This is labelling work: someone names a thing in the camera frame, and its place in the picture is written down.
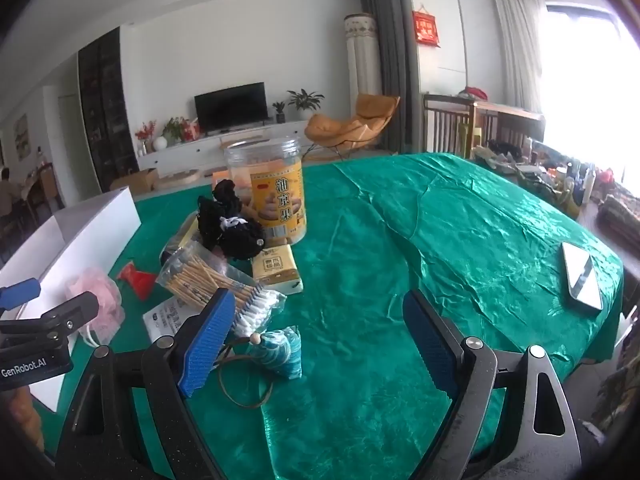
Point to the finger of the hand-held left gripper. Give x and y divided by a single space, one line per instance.
22 292
75 307

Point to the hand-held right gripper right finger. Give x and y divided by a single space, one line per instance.
425 330

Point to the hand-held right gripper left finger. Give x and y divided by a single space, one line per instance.
210 340

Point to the pink mesh bath pouf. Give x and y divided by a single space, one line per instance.
97 295

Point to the white cardboard box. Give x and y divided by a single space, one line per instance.
90 225

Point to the black lace hair scrunchie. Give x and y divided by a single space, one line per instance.
235 237

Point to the person's left hand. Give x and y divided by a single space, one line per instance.
25 417

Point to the white paper packet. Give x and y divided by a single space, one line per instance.
165 317

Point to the bag of cotton swabs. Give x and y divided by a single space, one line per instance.
200 275

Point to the red triangular packet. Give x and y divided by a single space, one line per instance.
139 280

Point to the green satin tablecloth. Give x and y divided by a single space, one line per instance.
375 260

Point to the yellow white tissue packet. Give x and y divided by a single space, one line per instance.
275 270

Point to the long flat plastic packet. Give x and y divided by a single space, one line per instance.
179 240

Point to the wooden dining chair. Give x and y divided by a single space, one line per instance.
45 185

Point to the brown cardboard box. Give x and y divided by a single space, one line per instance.
135 182

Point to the clear plastic jar yellow label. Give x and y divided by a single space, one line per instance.
275 200

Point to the orange packet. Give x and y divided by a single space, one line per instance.
220 180

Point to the smartphone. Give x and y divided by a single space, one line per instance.
580 275

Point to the light wooden stool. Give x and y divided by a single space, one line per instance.
177 178

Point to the white round vase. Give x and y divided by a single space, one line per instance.
160 143

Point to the red flowers in vase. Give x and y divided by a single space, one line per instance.
145 132

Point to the white television cabinet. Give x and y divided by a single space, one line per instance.
200 150

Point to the dark display cabinet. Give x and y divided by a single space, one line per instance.
105 110

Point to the clutter of bottles and bags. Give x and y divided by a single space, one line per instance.
560 175

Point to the flower bouquet red wrapping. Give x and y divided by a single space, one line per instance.
180 130

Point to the dark patterned fabric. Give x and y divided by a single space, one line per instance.
620 400

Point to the wooden slatted crib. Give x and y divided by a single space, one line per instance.
450 120

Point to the orange lounge chair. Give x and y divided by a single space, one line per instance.
350 127

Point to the flat screen television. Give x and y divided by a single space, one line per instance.
230 107

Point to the small potted green plant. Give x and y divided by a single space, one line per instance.
279 112

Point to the red cloth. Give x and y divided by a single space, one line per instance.
475 93

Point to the large potted green plant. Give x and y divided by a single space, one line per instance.
304 100

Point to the grey curtain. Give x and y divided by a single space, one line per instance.
390 60

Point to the white standing air conditioner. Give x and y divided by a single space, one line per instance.
362 60

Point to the white sheer curtain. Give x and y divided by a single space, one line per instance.
517 50

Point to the framed wall picture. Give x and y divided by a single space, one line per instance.
21 135

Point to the red wall hanging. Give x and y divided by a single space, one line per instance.
426 27

